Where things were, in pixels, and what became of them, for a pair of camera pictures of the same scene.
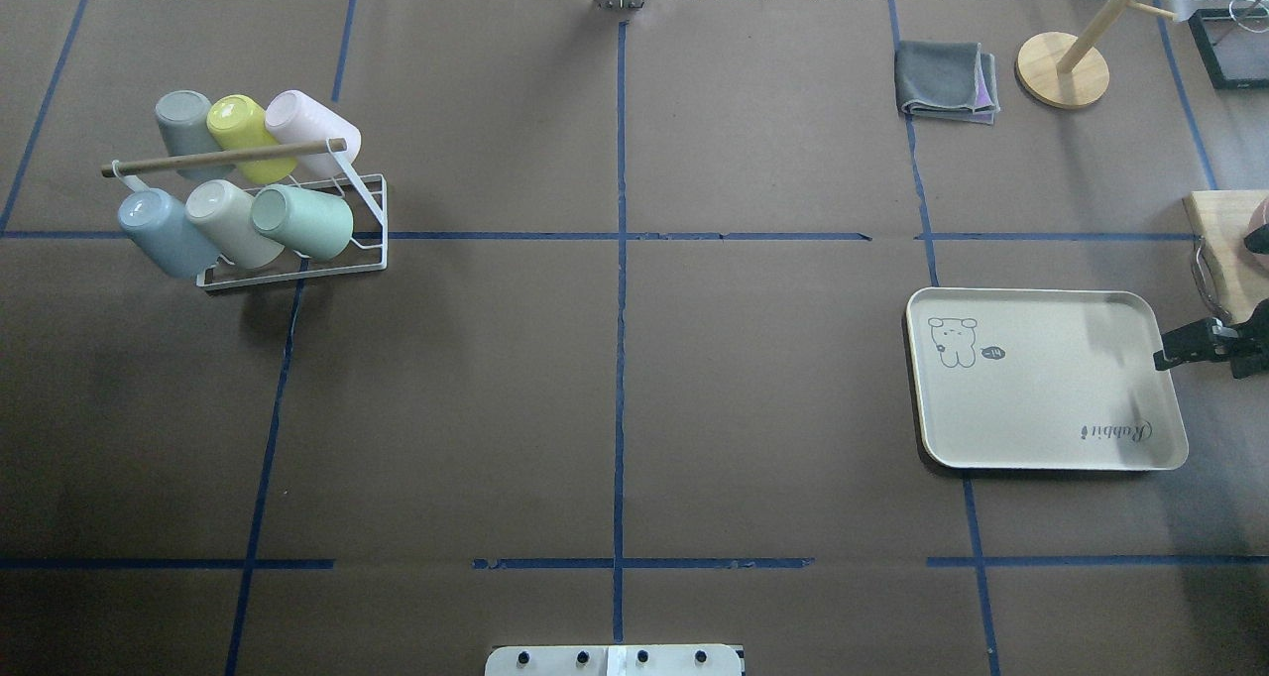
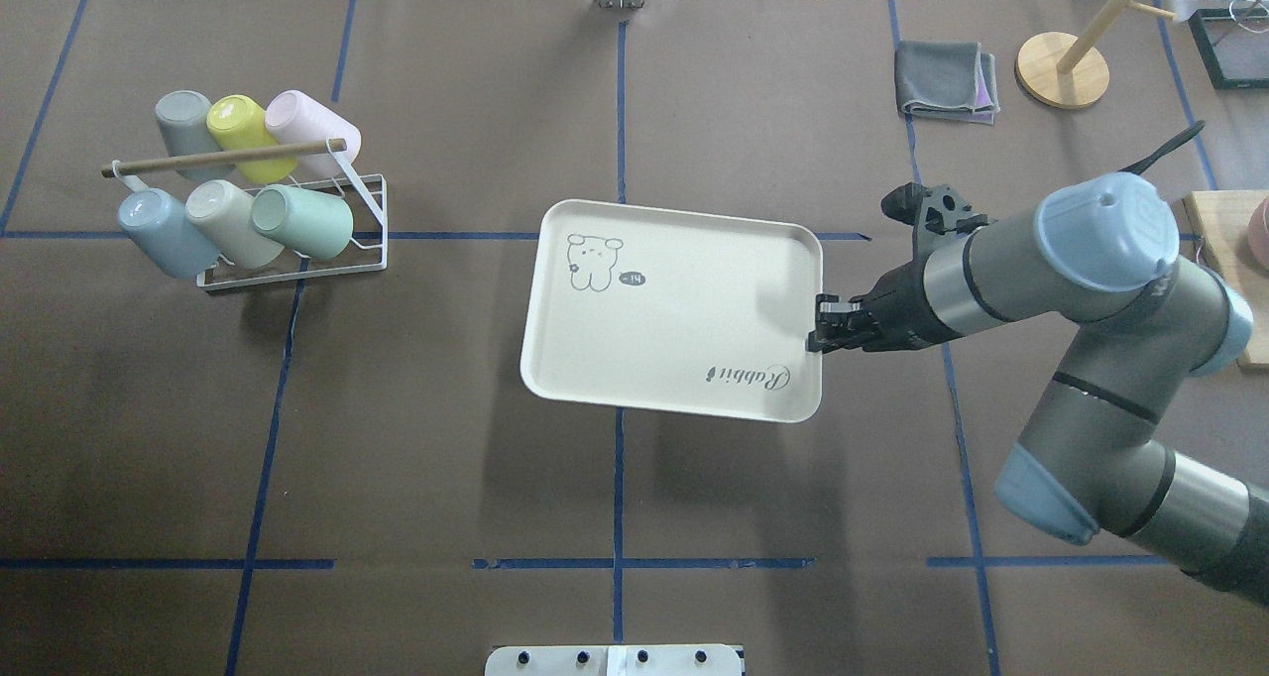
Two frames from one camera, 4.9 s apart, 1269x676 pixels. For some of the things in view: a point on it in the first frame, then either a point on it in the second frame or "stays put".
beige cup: [224, 212] stays put
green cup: [319, 226] stays put
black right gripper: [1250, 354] to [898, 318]
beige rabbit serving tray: [1049, 379] to [650, 310]
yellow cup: [238, 122] stays put
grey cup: [185, 119] stays put
